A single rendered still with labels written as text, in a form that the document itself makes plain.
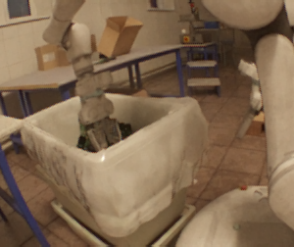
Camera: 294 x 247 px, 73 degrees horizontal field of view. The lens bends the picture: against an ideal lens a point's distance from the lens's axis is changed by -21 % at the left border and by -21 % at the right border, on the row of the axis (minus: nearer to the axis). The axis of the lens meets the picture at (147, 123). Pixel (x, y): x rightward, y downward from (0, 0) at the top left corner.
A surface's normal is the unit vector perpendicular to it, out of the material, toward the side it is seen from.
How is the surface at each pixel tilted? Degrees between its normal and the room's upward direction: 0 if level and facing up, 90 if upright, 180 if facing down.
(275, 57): 90
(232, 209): 74
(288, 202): 90
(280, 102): 90
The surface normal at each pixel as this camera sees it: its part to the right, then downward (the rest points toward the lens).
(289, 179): -0.50, 0.22
